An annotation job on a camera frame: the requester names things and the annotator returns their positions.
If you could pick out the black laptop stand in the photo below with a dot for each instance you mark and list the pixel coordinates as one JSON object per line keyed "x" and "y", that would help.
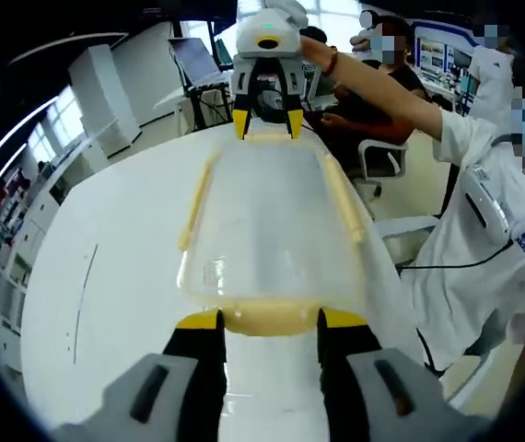
{"x": 207, "y": 103}

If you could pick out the white office chair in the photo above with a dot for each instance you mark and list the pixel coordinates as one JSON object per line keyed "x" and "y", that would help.
{"x": 382, "y": 159}

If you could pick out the green screen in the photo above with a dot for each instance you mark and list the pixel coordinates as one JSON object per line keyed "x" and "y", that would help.
{"x": 223, "y": 55}

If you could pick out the person's right hand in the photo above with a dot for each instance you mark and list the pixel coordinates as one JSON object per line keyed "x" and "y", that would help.
{"x": 313, "y": 51}

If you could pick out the clear lid with yellow latches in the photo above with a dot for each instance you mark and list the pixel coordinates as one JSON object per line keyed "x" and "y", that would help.
{"x": 267, "y": 207}

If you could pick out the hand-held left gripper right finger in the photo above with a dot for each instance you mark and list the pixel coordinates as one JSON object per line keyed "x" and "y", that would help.
{"x": 382, "y": 400}

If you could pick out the person in white shirt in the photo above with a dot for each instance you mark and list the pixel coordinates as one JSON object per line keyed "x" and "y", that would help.
{"x": 474, "y": 285}

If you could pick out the white worn device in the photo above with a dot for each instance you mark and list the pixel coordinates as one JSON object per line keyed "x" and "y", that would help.
{"x": 483, "y": 207}

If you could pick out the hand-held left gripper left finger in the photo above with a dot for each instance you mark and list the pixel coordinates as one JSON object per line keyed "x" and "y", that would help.
{"x": 152, "y": 400}

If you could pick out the slim white column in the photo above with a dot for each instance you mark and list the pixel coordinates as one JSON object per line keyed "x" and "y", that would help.
{"x": 106, "y": 101}

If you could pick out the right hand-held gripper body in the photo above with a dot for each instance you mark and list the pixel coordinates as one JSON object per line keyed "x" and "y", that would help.
{"x": 267, "y": 32}

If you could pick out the open laptop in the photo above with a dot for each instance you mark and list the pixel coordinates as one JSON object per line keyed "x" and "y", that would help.
{"x": 195, "y": 60}

